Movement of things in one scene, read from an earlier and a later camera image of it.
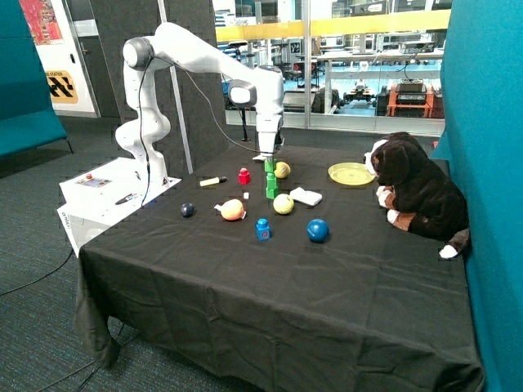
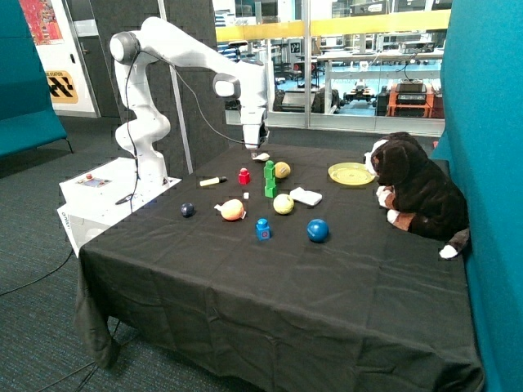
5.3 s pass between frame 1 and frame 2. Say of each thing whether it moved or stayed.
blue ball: stayed
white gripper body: moved
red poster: stayed
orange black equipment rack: stayed
